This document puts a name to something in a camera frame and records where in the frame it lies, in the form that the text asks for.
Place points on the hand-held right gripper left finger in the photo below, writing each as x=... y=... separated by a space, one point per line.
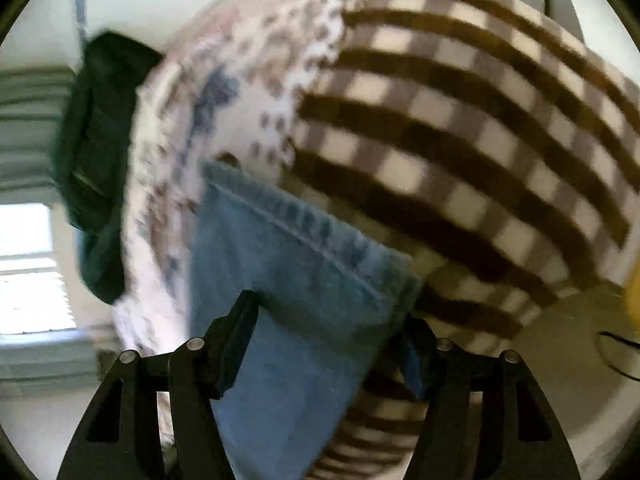
x=239 y=332

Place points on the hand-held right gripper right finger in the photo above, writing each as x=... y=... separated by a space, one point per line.
x=412 y=360

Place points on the blue denim pants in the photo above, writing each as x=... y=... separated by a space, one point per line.
x=300 y=310

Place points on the brown checkered blanket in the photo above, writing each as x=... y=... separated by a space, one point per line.
x=450 y=160

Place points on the window with blinds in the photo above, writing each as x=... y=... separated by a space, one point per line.
x=30 y=270

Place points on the dark green cloth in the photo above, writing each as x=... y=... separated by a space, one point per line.
x=100 y=160

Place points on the floral printed bedsheet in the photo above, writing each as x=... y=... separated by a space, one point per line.
x=225 y=110

